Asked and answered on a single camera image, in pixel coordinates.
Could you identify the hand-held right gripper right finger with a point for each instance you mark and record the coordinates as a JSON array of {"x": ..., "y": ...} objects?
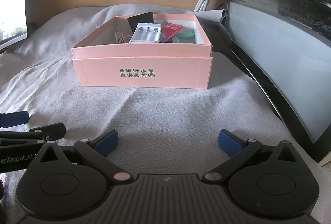
[{"x": 230, "y": 142}]

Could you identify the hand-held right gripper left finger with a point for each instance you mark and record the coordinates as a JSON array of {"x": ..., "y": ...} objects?
[{"x": 107, "y": 142}]

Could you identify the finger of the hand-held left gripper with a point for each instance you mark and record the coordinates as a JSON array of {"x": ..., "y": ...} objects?
[
  {"x": 14, "y": 119},
  {"x": 49, "y": 131}
]

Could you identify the pink cardboard box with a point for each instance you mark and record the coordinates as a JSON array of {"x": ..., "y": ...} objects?
[{"x": 142, "y": 74}]

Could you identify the clear plastic bag black parts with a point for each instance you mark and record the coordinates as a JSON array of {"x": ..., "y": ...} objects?
[{"x": 120, "y": 38}]

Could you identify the white battery charger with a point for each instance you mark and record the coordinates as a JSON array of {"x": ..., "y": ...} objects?
[{"x": 144, "y": 38}]

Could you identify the teal plastic clip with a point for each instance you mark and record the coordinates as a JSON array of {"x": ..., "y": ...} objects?
[{"x": 185, "y": 36}]

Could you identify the white cloth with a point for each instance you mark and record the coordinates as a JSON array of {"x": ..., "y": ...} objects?
[{"x": 155, "y": 115}]

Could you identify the computer case glass panel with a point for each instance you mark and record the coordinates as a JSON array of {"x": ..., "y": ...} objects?
[{"x": 271, "y": 45}]

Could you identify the red packet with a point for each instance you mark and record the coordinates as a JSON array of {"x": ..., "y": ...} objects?
[{"x": 171, "y": 31}]

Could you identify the grey cloth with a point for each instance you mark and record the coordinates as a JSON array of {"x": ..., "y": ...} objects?
[{"x": 209, "y": 17}]

